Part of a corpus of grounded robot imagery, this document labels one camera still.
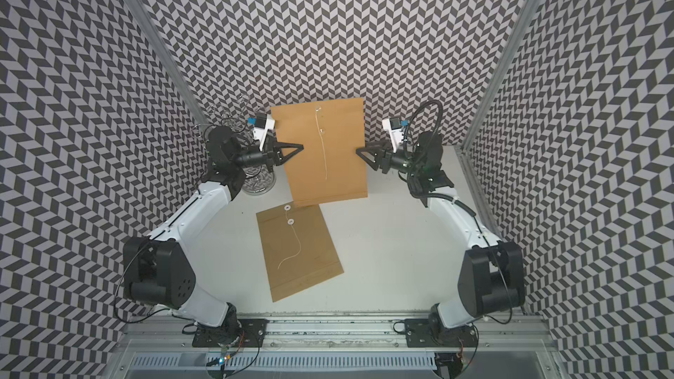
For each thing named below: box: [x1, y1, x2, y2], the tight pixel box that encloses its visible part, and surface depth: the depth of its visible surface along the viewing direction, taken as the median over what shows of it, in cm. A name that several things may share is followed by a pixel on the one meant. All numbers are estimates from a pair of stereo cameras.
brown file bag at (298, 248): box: [255, 201, 345, 303], surface depth 91 cm
